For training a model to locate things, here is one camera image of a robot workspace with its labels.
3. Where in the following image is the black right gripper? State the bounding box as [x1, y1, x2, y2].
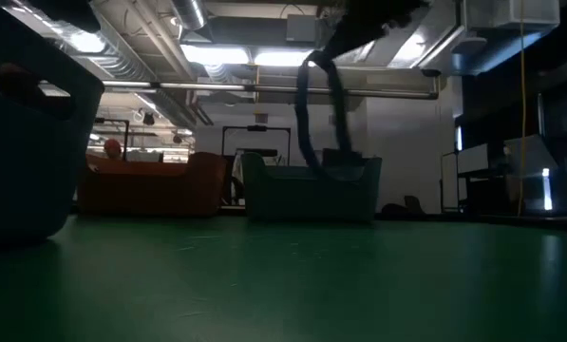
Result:
[321, 0, 431, 61]

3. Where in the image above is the blue rubber band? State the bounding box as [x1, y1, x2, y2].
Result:
[294, 49, 356, 181]

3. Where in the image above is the grey ceiling box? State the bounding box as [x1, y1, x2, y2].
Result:
[285, 12, 318, 44]

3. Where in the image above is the ceiling light panel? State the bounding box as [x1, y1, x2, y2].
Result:
[180, 44, 252, 66]
[253, 48, 315, 68]

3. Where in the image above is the black monitor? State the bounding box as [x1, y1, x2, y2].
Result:
[321, 147, 366, 168]

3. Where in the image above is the long metal ceiling pipe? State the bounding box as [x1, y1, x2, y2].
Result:
[103, 79, 440, 101]

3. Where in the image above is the blue ceiling beam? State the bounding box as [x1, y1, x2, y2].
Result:
[446, 28, 545, 77]

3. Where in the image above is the teal plastic basket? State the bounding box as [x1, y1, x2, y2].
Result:
[242, 151, 384, 222]

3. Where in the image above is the white hanging cloth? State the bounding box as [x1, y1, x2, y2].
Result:
[230, 150, 246, 192]

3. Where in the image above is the white panel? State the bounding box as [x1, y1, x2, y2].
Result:
[456, 142, 491, 175]

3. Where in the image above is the grey panel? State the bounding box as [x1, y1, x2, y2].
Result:
[503, 134, 559, 173]

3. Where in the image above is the orange plastic basket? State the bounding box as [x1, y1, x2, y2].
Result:
[76, 150, 228, 219]

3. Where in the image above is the green table mat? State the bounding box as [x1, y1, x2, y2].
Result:
[0, 213, 567, 342]

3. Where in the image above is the person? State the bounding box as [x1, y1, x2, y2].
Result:
[103, 138, 123, 161]

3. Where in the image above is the blue-grey plastic basket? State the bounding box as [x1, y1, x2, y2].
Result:
[0, 0, 109, 246]

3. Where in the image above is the black metal frame stand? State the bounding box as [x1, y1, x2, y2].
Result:
[97, 118, 131, 162]
[220, 124, 293, 167]

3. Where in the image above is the round silver ventilation duct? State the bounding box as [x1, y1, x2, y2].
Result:
[171, 0, 207, 30]

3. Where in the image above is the ribbed silver ventilation duct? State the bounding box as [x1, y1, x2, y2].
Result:
[7, 0, 198, 129]

